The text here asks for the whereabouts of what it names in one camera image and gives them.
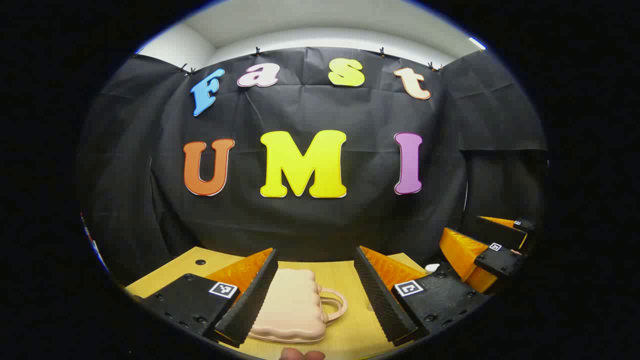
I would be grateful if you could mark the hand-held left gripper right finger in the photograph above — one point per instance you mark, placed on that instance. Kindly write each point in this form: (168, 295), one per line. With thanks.
(382, 305)

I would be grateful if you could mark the black backdrop cloth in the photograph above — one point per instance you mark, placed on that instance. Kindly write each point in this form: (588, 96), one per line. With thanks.
(310, 225)

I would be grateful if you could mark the pink suitcase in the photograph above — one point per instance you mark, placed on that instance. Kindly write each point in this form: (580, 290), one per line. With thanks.
(290, 305)

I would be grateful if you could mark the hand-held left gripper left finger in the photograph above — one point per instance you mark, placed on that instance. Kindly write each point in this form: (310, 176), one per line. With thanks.
(252, 305)

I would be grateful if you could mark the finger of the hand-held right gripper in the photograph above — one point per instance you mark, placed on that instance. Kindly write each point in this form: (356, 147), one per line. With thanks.
(500, 260)
(500, 232)

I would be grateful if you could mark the red and white bottle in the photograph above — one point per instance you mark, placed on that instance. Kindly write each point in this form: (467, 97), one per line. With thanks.
(86, 227)

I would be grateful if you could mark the ceiling light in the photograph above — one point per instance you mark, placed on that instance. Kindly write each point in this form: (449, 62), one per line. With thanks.
(477, 43)

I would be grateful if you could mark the white device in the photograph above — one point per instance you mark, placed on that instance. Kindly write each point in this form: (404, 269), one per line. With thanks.
(101, 257)

